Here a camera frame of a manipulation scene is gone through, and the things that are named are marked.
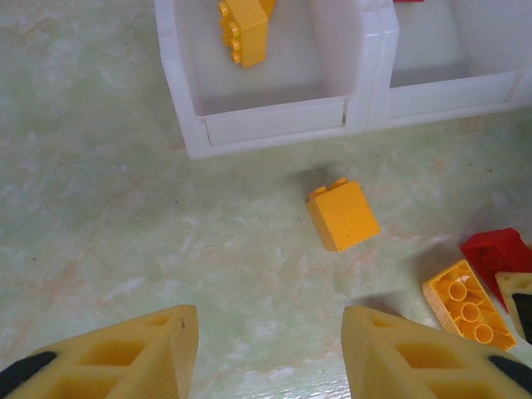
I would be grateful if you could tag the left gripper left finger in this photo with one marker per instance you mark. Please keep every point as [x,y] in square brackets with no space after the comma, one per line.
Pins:
[137,357]

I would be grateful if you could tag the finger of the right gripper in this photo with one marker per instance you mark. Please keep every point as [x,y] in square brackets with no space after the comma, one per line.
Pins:
[519,299]

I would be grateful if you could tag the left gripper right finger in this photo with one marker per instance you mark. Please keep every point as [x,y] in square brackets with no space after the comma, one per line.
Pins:
[395,365]

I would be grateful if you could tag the yellow lego brick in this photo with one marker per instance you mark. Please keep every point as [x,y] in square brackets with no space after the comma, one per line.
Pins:
[247,37]
[345,216]
[469,307]

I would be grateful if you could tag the red lego brick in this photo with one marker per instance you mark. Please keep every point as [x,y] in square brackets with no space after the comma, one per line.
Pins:
[409,1]
[494,249]

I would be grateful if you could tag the white plastic bin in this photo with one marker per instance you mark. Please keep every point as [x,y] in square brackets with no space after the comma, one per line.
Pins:
[449,99]
[270,124]

